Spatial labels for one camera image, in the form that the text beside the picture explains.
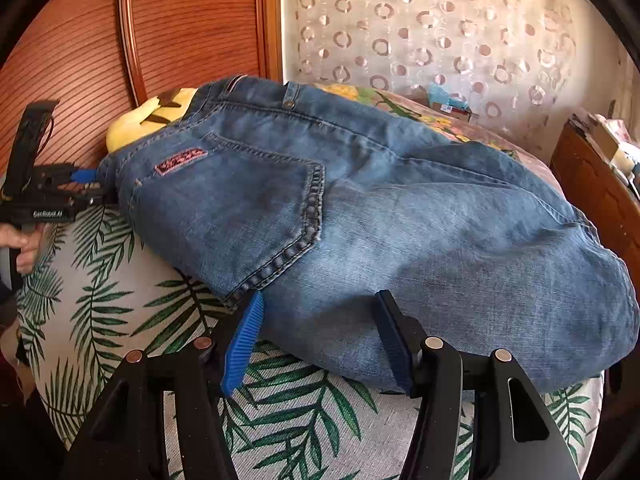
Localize clutter of small boxes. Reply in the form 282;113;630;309
570;110;640;183

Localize person's left hand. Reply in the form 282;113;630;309
0;222;45;276

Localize brown wooden nightstand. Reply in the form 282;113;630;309
549;120;640;272

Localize circle pattern sheer curtain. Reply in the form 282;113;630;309
280;0;640;163

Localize yellow plush toy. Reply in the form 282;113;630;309
106;87;199;154

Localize floral blanket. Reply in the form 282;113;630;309
315;82;532;162

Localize leaf print bed sheet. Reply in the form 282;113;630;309
15;200;607;480

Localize blue denim pants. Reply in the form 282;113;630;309
97;75;640;395

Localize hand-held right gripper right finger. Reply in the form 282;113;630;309
375;289;576;480

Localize blue packet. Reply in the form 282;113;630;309
426;83;472;117

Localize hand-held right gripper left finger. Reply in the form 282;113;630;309
65;291;265;480

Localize brown ribbed wooden headboard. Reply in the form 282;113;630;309
0;0;287;177

